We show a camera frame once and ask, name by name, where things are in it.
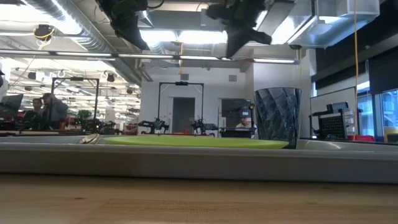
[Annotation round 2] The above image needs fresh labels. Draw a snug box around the dark wall board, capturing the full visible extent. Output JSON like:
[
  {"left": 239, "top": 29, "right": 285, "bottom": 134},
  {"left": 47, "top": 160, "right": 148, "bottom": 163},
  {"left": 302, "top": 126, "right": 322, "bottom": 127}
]
[{"left": 221, "top": 98, "right": 252, "bottom": 118}]

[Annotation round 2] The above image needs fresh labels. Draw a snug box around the long ceiling light bar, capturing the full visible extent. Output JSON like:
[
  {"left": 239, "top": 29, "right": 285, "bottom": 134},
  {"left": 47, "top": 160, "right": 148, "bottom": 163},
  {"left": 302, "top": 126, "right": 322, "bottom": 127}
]
[{"left": 0, "top": 49, "right": 301, "bottom": 65}]

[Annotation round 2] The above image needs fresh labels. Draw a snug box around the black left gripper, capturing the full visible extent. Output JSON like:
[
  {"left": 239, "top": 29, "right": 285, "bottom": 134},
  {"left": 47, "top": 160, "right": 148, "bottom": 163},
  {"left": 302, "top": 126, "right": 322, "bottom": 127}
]
[{"left": 98, "top": 0, "right": 150, "bottom": 51}]

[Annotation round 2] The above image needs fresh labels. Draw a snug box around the white whiteboard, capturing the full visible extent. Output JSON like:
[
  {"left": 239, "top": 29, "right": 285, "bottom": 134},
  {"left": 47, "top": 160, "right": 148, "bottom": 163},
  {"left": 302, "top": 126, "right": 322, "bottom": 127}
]
[{"left": 310, "top": 86, "right": 357, "bottom": 139}]

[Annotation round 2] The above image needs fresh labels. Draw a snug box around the black pegboard cart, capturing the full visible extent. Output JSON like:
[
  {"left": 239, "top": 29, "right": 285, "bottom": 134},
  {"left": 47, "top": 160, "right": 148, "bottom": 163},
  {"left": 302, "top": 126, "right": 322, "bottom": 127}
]
[{"left": 309, "top": 101, "right": 363, "bottom": 140}]

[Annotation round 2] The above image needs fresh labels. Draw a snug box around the person in gray jacket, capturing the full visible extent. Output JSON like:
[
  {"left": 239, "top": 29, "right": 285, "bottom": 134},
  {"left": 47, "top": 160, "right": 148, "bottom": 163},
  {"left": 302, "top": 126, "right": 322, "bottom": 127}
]
[{"left": 40, "top": 92, "right": 69, "bottom": 130}]

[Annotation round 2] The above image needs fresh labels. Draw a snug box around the black ceiling camera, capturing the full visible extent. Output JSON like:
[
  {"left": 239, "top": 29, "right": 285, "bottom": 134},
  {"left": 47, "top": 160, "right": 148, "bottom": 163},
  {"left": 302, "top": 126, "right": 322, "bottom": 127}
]
[{"left": 33, "top": 24, "right": 55, "bottom": 42}]

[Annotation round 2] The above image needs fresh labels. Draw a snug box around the metal spoon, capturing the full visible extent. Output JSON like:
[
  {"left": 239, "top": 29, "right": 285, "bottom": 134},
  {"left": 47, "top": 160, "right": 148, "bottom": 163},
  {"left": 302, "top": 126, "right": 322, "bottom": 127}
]
[{"left": 77, "top": 133, "right": 103, "bottom": 145}]

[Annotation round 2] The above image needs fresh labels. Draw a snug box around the short yellow hanging cable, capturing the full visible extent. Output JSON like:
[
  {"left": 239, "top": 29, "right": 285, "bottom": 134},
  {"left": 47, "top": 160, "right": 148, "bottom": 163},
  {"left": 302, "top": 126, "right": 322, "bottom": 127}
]
[{"left": 178, "top": 42, "right": 185, "bottom": 75}]

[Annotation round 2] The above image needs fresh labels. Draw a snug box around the dark computer monitor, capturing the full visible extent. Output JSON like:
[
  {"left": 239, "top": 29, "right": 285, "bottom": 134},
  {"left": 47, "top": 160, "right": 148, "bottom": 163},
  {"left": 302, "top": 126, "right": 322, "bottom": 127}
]
[{"left": 0, "top": 94, "right": 24, "bottom": 118}]

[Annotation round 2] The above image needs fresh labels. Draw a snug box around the green round plate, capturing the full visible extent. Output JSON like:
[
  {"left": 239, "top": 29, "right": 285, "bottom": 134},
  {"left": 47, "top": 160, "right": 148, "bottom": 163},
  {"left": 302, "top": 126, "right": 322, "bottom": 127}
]
[{"left": 104, "top": 136, "right": 290, "bottom": 149}]

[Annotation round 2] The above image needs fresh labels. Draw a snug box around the person in dark top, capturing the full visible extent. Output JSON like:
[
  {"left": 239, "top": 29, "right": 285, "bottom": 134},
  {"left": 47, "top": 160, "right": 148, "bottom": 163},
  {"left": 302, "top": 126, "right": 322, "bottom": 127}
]
[{"left": 23, "top": 98, "right": 43, "bottom": 130}]

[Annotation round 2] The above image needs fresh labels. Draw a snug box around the long yellow hanging cable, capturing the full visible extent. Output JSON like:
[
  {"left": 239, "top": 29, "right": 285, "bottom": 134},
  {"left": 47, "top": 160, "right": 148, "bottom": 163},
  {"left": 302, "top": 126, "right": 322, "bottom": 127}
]
[{"left": 353, "top": 0, "right": 360, "bottom": 141}]

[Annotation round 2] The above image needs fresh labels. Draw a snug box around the person in white shirt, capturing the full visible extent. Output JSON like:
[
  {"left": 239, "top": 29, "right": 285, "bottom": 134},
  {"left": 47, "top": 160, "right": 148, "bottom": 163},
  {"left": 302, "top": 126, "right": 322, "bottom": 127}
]
[{"left": 235, "top": 117, "right": 258, "bottom": 131}]

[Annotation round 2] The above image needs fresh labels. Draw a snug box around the black equipment cart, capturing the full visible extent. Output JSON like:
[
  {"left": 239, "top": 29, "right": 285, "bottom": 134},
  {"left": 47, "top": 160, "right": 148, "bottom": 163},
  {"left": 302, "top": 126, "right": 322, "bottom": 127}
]
[{"left": 219, "top": 104, "right": 257, "bottom": 139}]

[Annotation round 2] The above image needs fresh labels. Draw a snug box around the red bin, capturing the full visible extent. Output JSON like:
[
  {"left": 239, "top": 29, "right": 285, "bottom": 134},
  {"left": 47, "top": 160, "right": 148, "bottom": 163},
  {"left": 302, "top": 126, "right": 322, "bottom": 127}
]
[{"left": 347, "top": 134, "right": 376, "bottom": 142}]

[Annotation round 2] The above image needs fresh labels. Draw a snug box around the gray door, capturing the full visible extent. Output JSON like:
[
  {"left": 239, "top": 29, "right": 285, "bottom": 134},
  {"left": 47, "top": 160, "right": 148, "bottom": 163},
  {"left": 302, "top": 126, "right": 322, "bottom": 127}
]
[{"left": 172, "top": 96, "right": 196, "bottom": 134}]

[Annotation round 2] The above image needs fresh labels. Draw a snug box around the green potted plant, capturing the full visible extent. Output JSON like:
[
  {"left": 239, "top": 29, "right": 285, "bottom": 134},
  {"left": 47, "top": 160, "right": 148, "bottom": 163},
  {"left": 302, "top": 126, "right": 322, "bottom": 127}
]
[{"left": 76, "top": 109, "right": 93, "bottom": 125}]

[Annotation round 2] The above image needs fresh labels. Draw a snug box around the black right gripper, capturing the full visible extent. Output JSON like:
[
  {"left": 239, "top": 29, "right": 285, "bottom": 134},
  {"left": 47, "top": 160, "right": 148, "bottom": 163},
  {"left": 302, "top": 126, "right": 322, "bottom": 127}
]
[{"left": 205, "top": 0, "right": 273, "bottom": 58}]

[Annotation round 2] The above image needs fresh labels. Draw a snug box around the black metal rig frame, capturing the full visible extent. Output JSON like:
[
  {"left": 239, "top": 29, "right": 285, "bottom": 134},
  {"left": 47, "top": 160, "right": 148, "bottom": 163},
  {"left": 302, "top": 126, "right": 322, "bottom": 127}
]
[
  {"left": 50, "top": 77, "right": 100, "bottom": 131},
  {"left": 157, "top": 82, "right": 205, "bottom": 135}
]

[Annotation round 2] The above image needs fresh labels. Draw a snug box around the gray plastic tray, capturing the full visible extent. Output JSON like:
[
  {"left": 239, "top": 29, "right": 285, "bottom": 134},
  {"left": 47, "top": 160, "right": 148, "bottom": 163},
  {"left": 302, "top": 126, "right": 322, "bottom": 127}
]
[{"left": 0, "top": 134, "right": 398, "bottom": 184}]

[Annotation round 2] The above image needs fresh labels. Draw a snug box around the blue faceted plastic cup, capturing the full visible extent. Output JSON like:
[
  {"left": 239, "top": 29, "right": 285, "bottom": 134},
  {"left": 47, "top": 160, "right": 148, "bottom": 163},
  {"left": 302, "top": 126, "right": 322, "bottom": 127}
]
[{"left": 254, "top": 87, "right": 302, "bottom": 149}]

